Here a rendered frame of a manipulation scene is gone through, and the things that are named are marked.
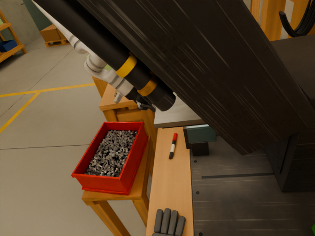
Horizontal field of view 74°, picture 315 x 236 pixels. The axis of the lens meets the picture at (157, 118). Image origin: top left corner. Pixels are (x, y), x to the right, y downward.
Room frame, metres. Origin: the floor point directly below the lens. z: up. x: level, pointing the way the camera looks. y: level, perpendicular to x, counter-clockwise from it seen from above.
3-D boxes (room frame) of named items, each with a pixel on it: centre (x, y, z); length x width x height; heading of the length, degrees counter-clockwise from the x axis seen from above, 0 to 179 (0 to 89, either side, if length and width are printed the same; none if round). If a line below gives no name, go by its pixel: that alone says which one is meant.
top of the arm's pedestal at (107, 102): (1.25, 0.15, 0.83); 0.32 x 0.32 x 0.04; 80
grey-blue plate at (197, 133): (0.51, -0.13, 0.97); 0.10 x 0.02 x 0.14; 76
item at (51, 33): (6.58, 1.84, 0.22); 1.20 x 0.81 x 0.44; 68
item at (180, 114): (0.50, -0.19, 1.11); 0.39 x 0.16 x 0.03; 76
